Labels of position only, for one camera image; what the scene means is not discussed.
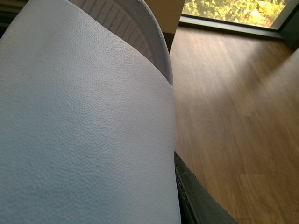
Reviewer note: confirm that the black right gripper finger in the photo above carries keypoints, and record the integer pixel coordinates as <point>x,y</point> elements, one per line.
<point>197,206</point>

